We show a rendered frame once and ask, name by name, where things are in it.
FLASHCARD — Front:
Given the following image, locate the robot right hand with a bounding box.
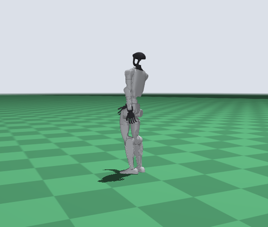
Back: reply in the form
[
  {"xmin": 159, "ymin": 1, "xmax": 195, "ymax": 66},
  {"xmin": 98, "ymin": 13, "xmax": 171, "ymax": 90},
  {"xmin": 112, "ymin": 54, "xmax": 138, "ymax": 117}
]
[{"xmin": 118, "ymin": 104, "xmax": 127, "ymax": 115}]

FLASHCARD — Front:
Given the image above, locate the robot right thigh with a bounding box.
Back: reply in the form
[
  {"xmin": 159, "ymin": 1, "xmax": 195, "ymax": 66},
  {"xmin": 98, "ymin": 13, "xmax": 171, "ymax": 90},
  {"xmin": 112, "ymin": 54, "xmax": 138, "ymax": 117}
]
[{"xmin": 130, "ymin": 109, "xmax": 143, "ymax": 145}]

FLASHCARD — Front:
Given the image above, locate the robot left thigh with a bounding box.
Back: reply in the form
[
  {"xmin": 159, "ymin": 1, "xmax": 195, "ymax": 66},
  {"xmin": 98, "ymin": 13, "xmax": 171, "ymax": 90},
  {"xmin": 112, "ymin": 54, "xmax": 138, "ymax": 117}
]
[{"xmin": 120, "ymin": 108, "xmax": 135, "ymax": 144}]

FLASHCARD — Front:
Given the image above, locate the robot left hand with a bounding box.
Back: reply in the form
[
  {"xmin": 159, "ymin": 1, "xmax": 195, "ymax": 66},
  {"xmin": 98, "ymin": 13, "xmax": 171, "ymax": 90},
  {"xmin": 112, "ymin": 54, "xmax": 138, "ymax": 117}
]
[{"xmin": 126, "ymin": 106, "xmax": 137, "ymax": 124}]

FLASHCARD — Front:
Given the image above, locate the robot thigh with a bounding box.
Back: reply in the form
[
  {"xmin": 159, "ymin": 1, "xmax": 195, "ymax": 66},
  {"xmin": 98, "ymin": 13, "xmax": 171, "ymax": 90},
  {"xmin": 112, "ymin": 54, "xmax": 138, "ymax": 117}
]
[
  {"xmin": 120, "ymin": 108, "xmax": 135, "ymax": 144},
  {"xmin": 130, "ymin": 109, "xmax": 143, "ymax": 145}
]

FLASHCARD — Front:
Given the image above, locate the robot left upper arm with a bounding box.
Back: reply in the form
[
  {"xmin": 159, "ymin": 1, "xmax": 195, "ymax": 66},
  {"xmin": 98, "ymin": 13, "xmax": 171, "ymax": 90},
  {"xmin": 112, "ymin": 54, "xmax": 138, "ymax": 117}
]
[{"xmin": 125, "ymin": 70, "xmax": 134, "ymax": 92}]

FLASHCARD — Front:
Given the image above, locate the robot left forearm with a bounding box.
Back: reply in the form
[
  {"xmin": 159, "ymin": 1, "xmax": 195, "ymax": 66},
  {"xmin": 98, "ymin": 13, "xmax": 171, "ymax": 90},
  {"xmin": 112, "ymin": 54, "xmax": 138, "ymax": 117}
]
[{"xmin": 124, "ymin": 87, "xmax": 132, "ymax": 110}]

